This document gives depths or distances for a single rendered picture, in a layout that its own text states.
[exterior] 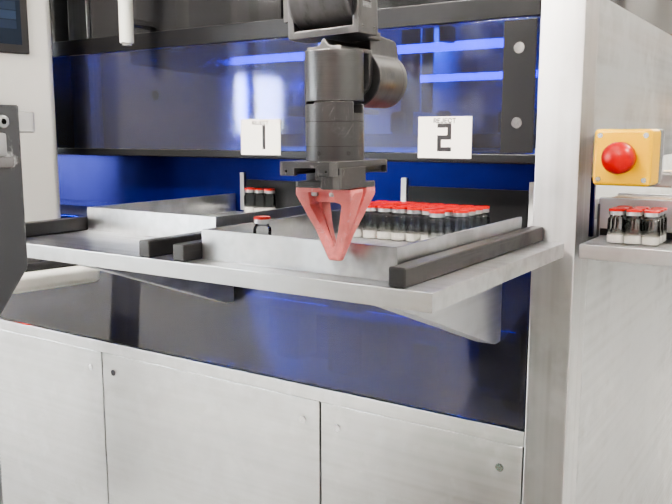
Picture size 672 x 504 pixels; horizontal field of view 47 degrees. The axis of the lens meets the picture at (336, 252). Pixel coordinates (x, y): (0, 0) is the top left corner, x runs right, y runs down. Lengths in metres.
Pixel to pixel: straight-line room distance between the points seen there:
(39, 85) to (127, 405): 0.65
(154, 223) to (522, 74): 0.55
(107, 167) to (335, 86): 1.04
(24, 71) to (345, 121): 0.93
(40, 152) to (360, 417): 0.78
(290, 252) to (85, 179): 1.00
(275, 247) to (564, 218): 0.42
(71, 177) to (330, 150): 1.14
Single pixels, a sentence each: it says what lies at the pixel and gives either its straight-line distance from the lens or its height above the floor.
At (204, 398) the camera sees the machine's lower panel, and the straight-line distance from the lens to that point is 1.50.
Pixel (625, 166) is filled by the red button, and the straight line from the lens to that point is 1.02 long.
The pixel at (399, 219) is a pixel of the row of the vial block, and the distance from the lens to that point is 1.04.
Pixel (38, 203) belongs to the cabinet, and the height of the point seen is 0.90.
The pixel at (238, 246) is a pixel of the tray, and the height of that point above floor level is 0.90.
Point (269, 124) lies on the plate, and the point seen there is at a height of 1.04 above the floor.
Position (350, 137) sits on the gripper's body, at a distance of 0.74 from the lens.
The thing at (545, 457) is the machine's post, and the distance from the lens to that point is 1.17.
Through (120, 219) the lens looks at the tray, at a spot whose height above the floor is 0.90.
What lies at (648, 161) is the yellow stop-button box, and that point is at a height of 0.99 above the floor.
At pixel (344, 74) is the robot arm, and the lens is 0.74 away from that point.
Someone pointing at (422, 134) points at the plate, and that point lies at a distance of 1.15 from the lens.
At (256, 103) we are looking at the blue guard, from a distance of 1.33.
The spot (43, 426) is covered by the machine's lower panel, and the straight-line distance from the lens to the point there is 1.91.
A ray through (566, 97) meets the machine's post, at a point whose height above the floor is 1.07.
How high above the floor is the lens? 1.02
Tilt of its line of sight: 9 degrees down
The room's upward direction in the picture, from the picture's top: straight up
